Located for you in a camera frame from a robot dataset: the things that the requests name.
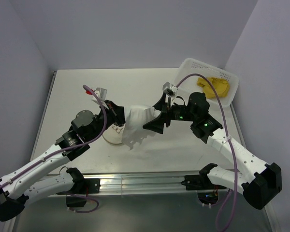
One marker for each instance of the aluminium rail frame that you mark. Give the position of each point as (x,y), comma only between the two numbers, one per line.
(154,166)

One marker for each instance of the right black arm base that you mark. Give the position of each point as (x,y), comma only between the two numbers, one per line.
(195,181)

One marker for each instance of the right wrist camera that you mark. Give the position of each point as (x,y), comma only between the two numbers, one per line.
(170,90)

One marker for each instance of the white bra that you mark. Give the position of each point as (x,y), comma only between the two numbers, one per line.
(135,117)

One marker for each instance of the white plastic basket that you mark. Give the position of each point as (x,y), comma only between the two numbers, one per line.
(209,72)

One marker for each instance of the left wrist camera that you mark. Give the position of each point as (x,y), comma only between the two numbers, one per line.
(98,93)

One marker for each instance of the yellow bra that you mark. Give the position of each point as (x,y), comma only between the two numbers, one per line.
(221,87)

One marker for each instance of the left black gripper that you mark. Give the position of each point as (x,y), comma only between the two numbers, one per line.
(117,112)

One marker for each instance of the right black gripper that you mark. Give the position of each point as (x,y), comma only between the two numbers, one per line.
(157,124)

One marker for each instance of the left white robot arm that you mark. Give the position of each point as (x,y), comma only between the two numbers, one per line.
(25,185)

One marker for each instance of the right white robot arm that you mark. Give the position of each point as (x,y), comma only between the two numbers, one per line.
(258,181)

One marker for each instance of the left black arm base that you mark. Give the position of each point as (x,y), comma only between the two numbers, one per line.
(86,187)

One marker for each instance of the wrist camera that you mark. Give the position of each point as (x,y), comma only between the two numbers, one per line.
(170,90)
(98,93)

